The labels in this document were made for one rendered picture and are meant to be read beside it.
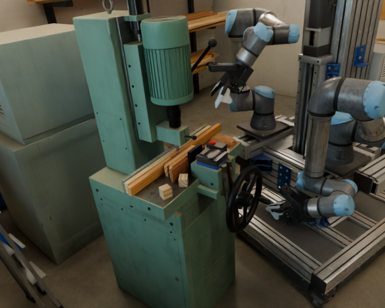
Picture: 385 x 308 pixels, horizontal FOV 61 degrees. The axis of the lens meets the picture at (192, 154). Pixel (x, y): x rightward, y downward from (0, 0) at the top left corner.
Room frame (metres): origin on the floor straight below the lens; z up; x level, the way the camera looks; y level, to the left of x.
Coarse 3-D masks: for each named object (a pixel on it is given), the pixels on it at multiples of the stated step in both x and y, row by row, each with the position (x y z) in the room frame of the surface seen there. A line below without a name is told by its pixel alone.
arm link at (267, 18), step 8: (256, 8) 1.78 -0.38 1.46; (256, 16) 1.74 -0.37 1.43; (264, 16) 1.69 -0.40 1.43; (272, 16) 1.62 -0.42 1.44; (272, 24) 1.50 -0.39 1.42; (280, 24) 1.42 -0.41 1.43; (288, 24) 1.40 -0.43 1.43; (296, 24) 1.39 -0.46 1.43; (280, 32) 1.37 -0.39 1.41; (288, 32) 1.36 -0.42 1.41; (296, 32) 1.36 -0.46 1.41; (280, 40) 1.37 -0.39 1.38; (288, 40) 1.36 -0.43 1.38; (296, 40) 1.37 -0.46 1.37
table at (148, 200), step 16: (240, 144) 1.41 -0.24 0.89; (160, 176) 1.17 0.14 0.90; (192, 176) 1.15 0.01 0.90; (144, 192) 1.06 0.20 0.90; (176, 192) 1.04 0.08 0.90; (192, 192) 1.09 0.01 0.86; (208, 192) 1.08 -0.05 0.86; (144, 208) 1.02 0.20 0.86; (160, 208) 0.96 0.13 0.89; (176, 208) 1.01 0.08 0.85
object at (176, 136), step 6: (156, 126) 1.31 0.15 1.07; (162, 126) 1.30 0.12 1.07; (168, 126) 1.30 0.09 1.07; (180, 126) 1.29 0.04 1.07; (186, 126) 1.28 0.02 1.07; (156, 132) 1.32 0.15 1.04; (162, 132) 1.30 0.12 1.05; (168, 132) 1.27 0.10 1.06; (174, 132) 1.25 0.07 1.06; (180, 132) 1.24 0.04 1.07; (186, 132) 1.27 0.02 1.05; (162, 138) 1.30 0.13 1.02; (168, 138) 1.28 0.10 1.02; (174, 138) 1.26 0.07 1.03; (180, 138) 1.24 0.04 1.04; (186, 138) 1.27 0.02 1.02; (174, 144) 1.26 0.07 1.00; (180, 144) 1.24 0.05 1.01
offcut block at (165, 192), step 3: (159, 186) 1.04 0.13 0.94; (162, 186) 1.03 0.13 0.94; (165, 186) 1.03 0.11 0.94; (168, 186) 1.03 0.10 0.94; (159, 189) 1.03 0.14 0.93; (162, 189) 1.01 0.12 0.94; (165, 189) 1.01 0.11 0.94; (168, 189) 1.01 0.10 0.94; (171, 189) 1.02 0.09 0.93; (159, 192) 1.03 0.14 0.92; (162, 192) 1.01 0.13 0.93; (165, 192) 1.01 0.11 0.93; (168, 192) 1.01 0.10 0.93; (171, 192) 1.02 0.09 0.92; (159, 195) 1.03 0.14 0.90; (162, 195) 1.01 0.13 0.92; (165, 195) 1.01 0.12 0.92; (168, 195) 1.01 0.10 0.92; (171, 195) 1.02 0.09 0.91; (165, 198) 1.01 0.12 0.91; (168, 198) 1.01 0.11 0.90
